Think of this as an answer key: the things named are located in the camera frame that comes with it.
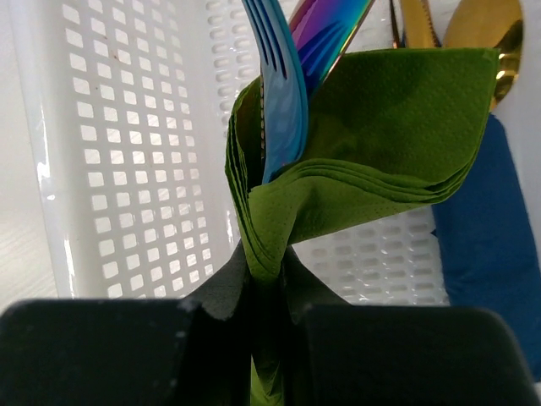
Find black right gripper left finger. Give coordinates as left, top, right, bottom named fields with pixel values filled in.
left=1, top=246, right=250, bottom=405

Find white plastic basket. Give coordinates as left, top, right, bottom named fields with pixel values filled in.
left=8, top=0, right=541, bottom=306

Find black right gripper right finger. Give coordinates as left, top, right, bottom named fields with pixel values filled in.
left=281, top=250, right=540, bottom=405

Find blue rolled napkin bundle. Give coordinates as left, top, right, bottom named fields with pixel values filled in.
left=432, top=116, right=540, bottom=380

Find iridescent blue fork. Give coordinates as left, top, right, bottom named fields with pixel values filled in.
left=243, top=0, right=309, bottom=184

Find green paper napkin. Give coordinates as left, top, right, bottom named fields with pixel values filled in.
left=225, top=47, right=499, bottom=405

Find gold utensils in bundle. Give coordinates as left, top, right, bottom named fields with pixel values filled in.
left=389, top=0, right=523, bottom=109

